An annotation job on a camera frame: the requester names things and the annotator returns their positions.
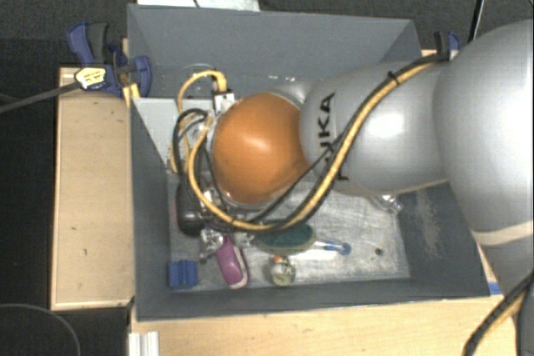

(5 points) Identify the purple and pink brush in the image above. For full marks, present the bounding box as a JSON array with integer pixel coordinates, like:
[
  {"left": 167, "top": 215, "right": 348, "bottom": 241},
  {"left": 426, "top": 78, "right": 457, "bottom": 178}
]
[{"left": 215, "top": 236, "right": 250, "bottom": 290}]

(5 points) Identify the black rounded object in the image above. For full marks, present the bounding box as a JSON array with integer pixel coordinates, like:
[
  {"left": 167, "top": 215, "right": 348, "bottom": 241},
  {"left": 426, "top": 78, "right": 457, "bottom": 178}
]
[{"left": 176, "top": 182, "right": 210, "bottom": 238}]

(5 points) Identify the blue ribbed block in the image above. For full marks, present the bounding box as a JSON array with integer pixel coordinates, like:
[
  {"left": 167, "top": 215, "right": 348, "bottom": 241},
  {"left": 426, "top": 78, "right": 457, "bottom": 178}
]
[{"left": 167, "top": 259, "right": 198, "bottom": 290}]

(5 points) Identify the dark green oval brush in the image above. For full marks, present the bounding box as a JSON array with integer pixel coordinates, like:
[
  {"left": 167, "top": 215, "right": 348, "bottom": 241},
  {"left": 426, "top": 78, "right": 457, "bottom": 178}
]
[{"left": 254, "top": 223, "right": 315, "bottom": 255}]

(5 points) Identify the clear pen with blue tip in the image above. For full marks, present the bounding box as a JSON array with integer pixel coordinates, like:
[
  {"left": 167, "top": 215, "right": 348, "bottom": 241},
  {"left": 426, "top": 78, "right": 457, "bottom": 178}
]
[{"left": 311, "top": 240, "right": 352, "bottom": 257}]

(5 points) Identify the pale wood board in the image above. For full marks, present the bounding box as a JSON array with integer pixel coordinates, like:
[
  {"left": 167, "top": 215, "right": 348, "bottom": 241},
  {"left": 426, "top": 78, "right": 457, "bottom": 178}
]
[{"left": 49, "top": 66, "right": 137, "bottom": 312}]

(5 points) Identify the grey metal bin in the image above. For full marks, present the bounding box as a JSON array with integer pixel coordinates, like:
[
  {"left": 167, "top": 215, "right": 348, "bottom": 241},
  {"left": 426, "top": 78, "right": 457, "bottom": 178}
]
[{"left": 124, "top": 3, "right": 491, "bottom": 322}]

